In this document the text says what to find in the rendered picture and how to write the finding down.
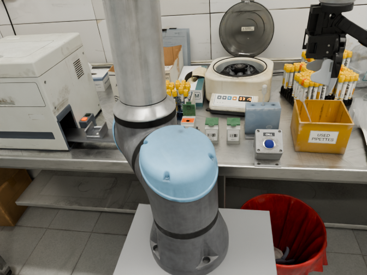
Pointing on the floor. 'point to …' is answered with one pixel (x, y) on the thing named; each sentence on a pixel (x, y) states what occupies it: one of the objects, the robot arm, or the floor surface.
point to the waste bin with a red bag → (294, 232)
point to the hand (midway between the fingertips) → (327, 85)
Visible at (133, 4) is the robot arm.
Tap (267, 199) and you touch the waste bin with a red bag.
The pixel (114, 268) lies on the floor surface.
